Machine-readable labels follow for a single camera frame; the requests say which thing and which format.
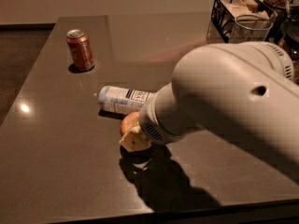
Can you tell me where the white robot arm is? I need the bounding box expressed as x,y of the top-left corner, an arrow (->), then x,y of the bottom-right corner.
120,42 -> 299,180

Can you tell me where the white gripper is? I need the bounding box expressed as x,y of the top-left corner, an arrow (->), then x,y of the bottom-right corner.
120,96 -> 187,152

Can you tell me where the clear glass jar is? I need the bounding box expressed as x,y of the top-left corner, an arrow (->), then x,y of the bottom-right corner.
229,14 -> 273,44

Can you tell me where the blue label plastic bottle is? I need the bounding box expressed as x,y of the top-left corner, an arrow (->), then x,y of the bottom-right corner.
98,86 -> 154,115

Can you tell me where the red apple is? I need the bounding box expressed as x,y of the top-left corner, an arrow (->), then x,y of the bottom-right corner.
120,112 -> 141,136

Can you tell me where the black wire basket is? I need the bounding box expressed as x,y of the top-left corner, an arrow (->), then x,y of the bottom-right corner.
206,0 -> 278,43

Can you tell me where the orange soda can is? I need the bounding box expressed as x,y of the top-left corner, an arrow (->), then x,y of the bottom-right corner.
66,29 -> 94,72

